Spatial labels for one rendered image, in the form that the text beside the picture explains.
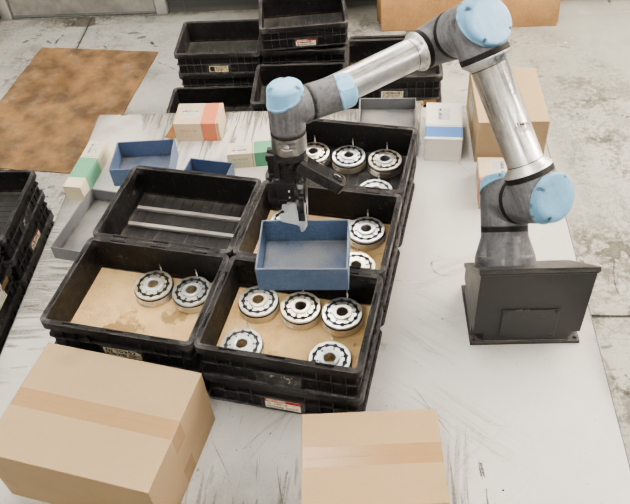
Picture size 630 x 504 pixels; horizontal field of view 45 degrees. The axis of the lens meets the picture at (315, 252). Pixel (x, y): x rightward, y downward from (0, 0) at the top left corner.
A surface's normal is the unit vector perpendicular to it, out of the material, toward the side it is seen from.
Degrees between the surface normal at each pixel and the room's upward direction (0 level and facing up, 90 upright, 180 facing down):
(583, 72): 0
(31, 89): 0
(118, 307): 0
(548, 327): 90
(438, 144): 90
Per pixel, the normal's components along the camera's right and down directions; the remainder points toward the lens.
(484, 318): -0.02, 0.73
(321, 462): -0.07, -0.69
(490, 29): 0.32, -0.09
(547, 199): 0.43, 0.15
